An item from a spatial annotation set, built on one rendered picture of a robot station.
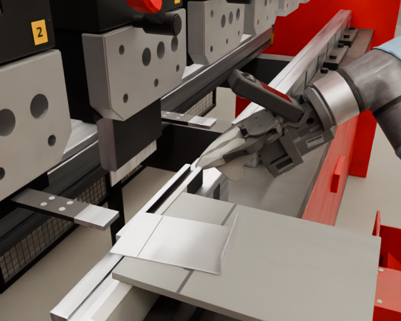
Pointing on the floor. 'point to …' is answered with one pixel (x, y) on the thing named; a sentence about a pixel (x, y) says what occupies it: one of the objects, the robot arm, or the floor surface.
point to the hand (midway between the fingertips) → (200, 160)
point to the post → (116, 201)
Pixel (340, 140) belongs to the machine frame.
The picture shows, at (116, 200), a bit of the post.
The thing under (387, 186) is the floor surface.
